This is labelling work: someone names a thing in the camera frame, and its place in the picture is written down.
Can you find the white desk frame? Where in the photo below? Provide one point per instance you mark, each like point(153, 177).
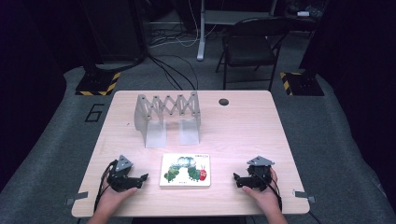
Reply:
point(201, 37)

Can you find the black stand base hazard stripes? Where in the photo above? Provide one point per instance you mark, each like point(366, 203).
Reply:
point(96, 84)
point(303, 84)

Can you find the white caterpillar picture book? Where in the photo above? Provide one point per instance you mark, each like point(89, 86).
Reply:
point(185, 170)

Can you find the grey expandable book rack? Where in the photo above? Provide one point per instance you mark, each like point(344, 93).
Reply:
point(155, 130)

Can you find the grey table corner bracket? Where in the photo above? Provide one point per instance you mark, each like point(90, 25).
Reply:
point(77, 196)
point(303, 195)

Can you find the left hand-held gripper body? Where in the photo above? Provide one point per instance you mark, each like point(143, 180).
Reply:
point(122, 182)

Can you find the small white device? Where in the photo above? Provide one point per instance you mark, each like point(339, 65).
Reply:
point(303, 13)

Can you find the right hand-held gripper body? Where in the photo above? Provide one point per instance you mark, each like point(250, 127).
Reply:
point(258, 179)

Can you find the person's left hand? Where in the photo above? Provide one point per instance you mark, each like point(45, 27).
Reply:
point(110, 201)

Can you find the black folding chair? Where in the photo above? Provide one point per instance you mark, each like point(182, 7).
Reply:
point(249, 46)

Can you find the person's right hand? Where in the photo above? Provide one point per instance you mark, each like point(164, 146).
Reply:
point(268, 200)

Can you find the dark cabinet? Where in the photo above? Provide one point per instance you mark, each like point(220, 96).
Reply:
point(115, 28)

